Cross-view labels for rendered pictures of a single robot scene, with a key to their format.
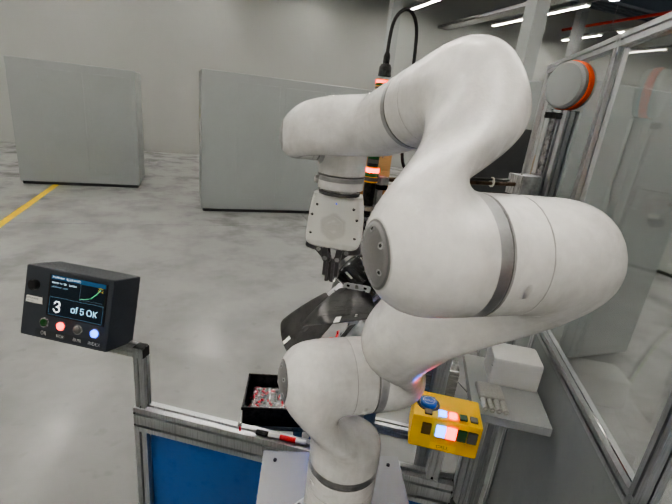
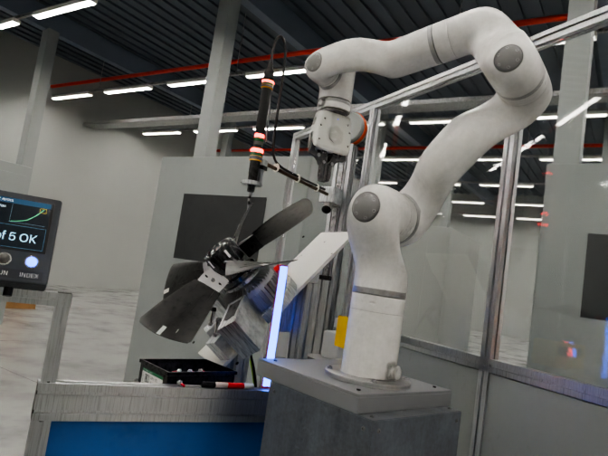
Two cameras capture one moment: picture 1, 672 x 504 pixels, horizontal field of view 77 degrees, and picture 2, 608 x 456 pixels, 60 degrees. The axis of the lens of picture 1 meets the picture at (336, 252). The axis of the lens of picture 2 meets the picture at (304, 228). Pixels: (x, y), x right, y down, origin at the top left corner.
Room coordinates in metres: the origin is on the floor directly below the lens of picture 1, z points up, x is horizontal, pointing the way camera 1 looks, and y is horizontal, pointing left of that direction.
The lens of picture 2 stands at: (-0.27, 0.80, 1.16)
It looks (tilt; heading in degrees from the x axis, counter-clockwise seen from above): 5 degrees up; 324
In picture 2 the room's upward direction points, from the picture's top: 8 degrees clockwise
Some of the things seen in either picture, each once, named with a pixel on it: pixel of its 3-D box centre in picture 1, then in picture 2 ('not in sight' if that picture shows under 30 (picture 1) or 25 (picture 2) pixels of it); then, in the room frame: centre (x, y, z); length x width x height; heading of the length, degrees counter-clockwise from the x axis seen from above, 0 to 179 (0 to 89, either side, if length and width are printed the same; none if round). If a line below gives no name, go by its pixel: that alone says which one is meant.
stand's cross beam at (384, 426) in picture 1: (397, 429); not in sight; (1.35, -0.32, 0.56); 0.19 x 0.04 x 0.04; 80
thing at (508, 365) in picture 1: (511, 363); (345, 346); (1.35, -0.68, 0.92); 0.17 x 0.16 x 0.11; 80
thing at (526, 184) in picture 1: (524, 184); (331, 196); (1.53, -0.64, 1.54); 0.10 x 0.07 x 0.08; 115
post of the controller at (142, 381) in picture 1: (142, 376); (56, 337); (0.99, 0.50, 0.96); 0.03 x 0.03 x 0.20; 80
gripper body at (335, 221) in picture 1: (336, 216); (330, 132); (0.76, 0.01, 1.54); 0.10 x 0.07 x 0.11; 80
